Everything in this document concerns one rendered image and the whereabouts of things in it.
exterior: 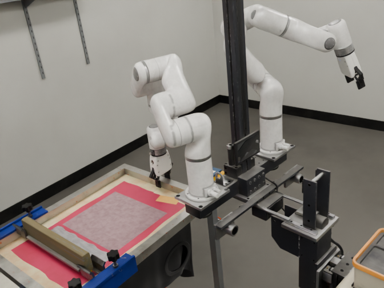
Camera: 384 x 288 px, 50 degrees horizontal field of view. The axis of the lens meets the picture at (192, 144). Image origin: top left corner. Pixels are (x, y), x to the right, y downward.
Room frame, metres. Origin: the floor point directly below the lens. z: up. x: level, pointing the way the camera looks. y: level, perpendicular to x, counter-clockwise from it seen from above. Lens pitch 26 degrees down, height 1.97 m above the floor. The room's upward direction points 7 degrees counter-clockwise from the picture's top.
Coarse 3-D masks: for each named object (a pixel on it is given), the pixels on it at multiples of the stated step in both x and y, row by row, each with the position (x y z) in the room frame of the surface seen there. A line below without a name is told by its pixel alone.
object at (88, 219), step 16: (112, 192) 1.70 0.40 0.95; (128, 192) 1.69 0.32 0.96; (144, 192) 1.67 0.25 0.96; (80, 208) 1.60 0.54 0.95; (96, 208) 1.58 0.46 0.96; (112, 208) 1.56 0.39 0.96; (128, 208) 1.55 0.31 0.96; (64, 224) 1.48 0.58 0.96; (80, 224) 1.47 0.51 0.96; (96, 224) 1.46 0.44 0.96; (32, 256) 1.29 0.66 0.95; (48, 256) 1.28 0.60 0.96
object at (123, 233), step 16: (144, 208) 1.54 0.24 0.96; (160, 208) 1.52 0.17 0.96; (176, 208) 1.51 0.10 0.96; (112, 224) 1.44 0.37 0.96; (128, 224) 1.43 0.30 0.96; (144, 224) 1.42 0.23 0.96; (160, 224) 1.41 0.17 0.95; (96, 240) 1.35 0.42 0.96; (112, 240) 1.34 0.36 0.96; (128, 240) 1.32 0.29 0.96; (48, 272) 1.19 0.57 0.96; (64, 272) 1.18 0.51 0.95; (80, 272) 1.17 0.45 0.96
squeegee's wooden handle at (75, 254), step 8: (24, 224) 1.39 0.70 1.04; (32, 224) 1.36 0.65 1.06; (40, 224) 1.35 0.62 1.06; (32, 232) 1.35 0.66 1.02; (40, 232) 1.31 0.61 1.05; (48, 232) 1.29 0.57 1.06; (40, 240) 1.32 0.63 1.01; (48, 240) 1.27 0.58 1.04; (56, 240) 1.24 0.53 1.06; (64, 240) 1.23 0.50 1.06; (56, 248) 1.24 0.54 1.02; (64, 248) 1.20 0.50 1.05; (72, 248) 1.18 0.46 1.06; (80, 248) 1.17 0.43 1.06; (64, 256) 1.21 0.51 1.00; (72, 256) 1.17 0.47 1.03; (80, 256) 1.14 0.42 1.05; (88, 256) 1.14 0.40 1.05; (80, 264) 1.15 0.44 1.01; (88, 264) 1.14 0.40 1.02
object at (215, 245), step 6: (222, 174) 1.75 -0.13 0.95; (216, 210) 1.77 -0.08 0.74; (210, 216) 1.75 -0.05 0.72; (216, 216) 1.76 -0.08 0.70; (210, 222) 1.75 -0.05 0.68; (216, 222) 1.76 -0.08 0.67; (210, 228) 1.76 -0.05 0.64; (210, 234) 1.76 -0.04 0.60; (210, 240) 1.76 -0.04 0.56; (210, 246) 1.77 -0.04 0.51; (216, 246) 1.75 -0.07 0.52; (216, 252) 1.74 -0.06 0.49; (216, 258) 1.74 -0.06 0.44; (216, 264) 1.75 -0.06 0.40; (216, 270) 1.75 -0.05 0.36; (222, 270) 1.77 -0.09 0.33; (216, 276) 1.75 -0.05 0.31; (222, 276) 1.77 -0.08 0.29; (216, 282) 1.76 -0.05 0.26; (222, 282) 1.76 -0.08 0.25
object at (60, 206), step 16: (112, 176) 1.81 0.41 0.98; (144, 176) 1.77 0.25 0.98; (160, 176) 1.74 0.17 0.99; (80, 192) 1.68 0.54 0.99; (176, 192) 1.63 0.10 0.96; (48, 208) 1.57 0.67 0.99; (64, 208) 1.59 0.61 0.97; (176, 224) 1.34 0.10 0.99; (0, 240) 1.37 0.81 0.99; (160, 240) 1.27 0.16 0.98; (0, 256) 1.27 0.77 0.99; (144, 256) 1.21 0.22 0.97; (16, 272) 1.17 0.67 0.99
